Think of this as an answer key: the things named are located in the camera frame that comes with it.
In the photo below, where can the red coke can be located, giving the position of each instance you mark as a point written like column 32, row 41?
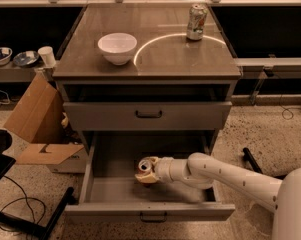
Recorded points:
column 145, row 169

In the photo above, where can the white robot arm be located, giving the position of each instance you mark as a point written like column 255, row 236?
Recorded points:
column 281, row 197

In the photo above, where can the grey side shelf right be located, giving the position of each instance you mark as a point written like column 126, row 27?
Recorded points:
column 253, row 68

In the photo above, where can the white paper cup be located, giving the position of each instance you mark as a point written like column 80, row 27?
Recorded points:
column 47, row 55

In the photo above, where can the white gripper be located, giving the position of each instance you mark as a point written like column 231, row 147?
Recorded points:
column 164, row 169

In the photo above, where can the brown cardboard box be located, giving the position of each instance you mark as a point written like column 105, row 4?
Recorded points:
column 37, row 119

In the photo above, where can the blue patterned bowl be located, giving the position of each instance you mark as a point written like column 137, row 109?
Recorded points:
column 26, row 59
column 5, row 55

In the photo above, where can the blue patterned bowl right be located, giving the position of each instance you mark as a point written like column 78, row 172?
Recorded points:
column 26, row 59

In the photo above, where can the white ceramic bowl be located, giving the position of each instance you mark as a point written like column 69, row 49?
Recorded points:
column 117, row 48

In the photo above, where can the grey drawer cabinet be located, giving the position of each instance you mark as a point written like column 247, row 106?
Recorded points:
column 166, row 67

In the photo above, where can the grey side shelf left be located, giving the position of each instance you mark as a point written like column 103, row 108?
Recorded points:
column 11, row 73

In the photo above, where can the open grey middle drawer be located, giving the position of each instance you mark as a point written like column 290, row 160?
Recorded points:
column 110, row 191

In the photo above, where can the black stand leg left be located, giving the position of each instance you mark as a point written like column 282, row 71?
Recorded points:
column 34, row 229

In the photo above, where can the blue patterned bowl left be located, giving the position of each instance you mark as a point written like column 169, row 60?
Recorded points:
column 5, row 55

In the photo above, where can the closed grey top drawer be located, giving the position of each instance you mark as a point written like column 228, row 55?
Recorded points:
column 144, row 116

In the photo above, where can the grey side shelf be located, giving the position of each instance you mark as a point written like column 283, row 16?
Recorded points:
column 11, row 73
column 253, row 68

